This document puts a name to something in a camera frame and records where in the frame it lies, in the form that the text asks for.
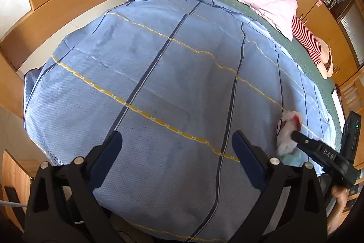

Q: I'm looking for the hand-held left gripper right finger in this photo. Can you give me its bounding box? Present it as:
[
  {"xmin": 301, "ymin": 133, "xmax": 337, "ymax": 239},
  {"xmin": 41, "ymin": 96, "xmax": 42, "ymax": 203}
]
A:
[{"xmin": 232, "ymin": 130, "xmax": 329, "ymax": 243}]

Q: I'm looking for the person's right forearm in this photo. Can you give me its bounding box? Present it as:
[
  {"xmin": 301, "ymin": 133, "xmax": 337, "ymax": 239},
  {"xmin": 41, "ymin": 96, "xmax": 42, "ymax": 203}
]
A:
[{"xmin": 326, "ymin": 202, "xmax": 348, "ymax": 235}]

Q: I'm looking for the plush doll with striped legs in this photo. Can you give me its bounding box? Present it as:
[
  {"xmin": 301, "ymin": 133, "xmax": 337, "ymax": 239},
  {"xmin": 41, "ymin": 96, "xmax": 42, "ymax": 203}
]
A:
[{"xmin": 216, "ymin": 0, "xmax": 335, "ymax": 80}]

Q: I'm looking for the person's right hand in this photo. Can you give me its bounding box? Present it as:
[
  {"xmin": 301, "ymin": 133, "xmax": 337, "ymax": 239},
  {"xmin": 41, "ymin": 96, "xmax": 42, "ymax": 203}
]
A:
[{"xmin": 331, "ymin": 185, "xmax": 351, "ymax": 205}]

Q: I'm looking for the white bedside board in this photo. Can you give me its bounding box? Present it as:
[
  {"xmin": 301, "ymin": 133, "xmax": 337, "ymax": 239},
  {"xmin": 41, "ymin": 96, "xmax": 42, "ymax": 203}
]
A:
[{"xmin": 331, "ymin": 90, "xmax": 346, "ymax": 125}]

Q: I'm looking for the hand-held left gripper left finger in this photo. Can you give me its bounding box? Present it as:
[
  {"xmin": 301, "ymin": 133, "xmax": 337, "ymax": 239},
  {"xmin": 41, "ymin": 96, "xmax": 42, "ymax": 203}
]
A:
[{"xmin": 25, "ymin": 131, "xmax": 123, "ymax": 243}]

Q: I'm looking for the blue checked blanket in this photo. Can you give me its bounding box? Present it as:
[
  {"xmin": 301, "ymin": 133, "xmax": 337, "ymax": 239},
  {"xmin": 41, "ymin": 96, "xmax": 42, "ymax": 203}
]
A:
[{"xmin": 23, "ymin": 0, "xmax": 339, "ymax": 242}]

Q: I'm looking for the white plastic wrapper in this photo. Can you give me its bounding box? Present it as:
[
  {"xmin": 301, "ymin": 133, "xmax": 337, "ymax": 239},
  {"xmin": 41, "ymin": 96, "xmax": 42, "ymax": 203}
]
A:
[{"xmin": 275, "ymin": 110, "xmax": 303, "ymax": 157}]

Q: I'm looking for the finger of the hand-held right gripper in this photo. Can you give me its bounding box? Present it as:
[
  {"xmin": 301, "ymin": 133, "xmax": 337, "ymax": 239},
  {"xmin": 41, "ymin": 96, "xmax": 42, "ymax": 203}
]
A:
[{"xmin": 290, "ymin": 130, "xmax": 350, "ymax": 173}]

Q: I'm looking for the wooden wardrobe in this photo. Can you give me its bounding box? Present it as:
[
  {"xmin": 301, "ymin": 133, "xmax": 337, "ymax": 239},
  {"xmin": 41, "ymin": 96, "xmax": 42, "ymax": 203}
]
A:
[{"xmin": 239, "ymin": 0, "xmax": 359, "ymax": 84}]

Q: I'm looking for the wooden bed frame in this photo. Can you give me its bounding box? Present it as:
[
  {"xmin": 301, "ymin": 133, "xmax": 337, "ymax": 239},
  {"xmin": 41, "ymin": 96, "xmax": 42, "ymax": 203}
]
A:
[{"xmin": 0, "ymin": 0, "xmax": 226, "ymax": 118}]

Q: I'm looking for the light blue plastic wrapper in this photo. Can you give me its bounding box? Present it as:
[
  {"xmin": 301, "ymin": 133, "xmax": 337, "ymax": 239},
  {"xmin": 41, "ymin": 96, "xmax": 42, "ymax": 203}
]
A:
[{"xmin": 280, "ymin": 152, "xmax": 306, "ymax": 167}]

